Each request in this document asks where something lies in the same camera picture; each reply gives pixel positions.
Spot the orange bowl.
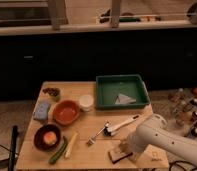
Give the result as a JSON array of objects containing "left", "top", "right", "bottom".
[{"left": 53, "top": 100, "right": 80, "bottom": 126}]

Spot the grey folded cloth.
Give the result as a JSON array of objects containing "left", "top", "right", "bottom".
[{"left": 115, "top": 93, "right": 136, "bottom": 105}]

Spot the dark red bowl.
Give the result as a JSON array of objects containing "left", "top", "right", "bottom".
[{"left": 34, "top": 124, "right": 61, "bottom": 151}]

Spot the green plastic tray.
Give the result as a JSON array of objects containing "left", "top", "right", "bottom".
[{"left": 95, "top": 74, "right": 150, "bottom": 110}]

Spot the black stand pole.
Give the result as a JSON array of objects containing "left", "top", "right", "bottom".
[{"left": 8, "top": 125, "right": 19, "bottom": 171}]

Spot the silver fork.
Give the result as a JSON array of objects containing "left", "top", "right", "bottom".
[{"left": 86, "top": 122, "right": 110, "bottom": 146}]

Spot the pale yellow vegetable stick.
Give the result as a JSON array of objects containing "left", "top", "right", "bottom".
[{"left": 64, "top": 132, "right": 78, "bottom": 159}]

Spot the wooden black-base eraser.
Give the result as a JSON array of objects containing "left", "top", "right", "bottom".
[{"left": 108, "top": 145, "right": 133, "bottom": 164}]

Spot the white-handled brush tool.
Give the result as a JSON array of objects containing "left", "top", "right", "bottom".
[{"left": 104, "top": 114, "right": 140, "bottom": 136}]

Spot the small bowl with grapes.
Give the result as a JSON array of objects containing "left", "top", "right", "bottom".
[{"left": 43, "top": 88, "right": 60, "bottom": 102}]

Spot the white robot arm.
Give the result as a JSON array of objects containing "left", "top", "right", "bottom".
[{"left": 119, "top": 114, "right": 197, "bottom": 166}]

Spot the white cup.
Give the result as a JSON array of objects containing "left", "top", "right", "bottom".
[{"left": 78, "top": 95, "right": 94, "bottom": 112}]

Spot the orange round toy food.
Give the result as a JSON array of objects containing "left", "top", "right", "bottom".
[{"left": 43, "top": 131, "right": 57, "bottom": 145}]

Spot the green cucumber toy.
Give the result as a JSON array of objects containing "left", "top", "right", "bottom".
[{"left": 49, "top": 136, "right": 68, "bottom": 164}]

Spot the blue sponge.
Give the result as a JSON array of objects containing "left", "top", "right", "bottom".
[{"left": 33, "top": 101, "right": 51, "bottom": 121}]

